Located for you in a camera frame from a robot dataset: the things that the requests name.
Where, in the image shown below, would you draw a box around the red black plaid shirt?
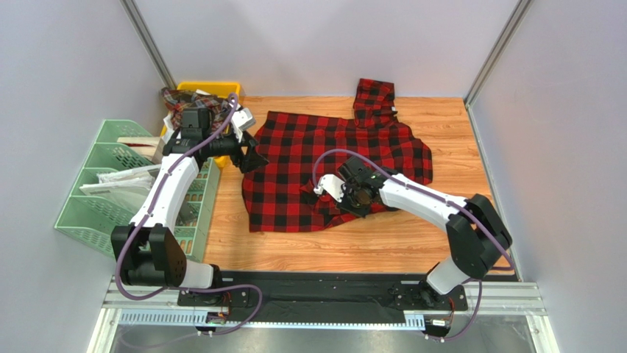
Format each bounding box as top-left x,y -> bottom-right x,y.
242,79 -> 433,232

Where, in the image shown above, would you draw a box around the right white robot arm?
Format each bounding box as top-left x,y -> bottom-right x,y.
339,157 -> 512,307

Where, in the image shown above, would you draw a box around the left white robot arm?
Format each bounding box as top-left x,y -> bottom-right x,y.
111,105 -> 268,292

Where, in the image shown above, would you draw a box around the yellow plastic bin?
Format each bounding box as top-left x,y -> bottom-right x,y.
159,88 -> 244,174

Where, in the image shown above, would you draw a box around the white cloth in bin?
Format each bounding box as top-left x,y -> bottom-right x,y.
161,112 -> 181,144

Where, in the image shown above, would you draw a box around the multicolour plaid shirt in bin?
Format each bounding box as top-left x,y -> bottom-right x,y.
160,88 -> 231,132

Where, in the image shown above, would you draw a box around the brown book in rack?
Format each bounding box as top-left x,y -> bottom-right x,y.
117,136 -> 165,164

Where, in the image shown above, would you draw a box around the papers in file rack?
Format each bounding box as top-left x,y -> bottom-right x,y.
79,164 -> 161,213

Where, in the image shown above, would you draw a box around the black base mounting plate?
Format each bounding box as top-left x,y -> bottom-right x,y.
173,271 -> 472,324

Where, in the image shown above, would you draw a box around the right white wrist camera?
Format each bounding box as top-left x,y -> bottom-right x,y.
313,174 -> 345,202

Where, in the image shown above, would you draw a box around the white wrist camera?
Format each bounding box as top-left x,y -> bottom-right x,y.
230,107 -> 256,143
313,174 -> 345,202

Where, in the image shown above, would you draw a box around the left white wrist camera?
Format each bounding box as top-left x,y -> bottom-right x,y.
230,107 -> 256,143

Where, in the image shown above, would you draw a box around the aluminium rail frame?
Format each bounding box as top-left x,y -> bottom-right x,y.
89,275 -> 559,352

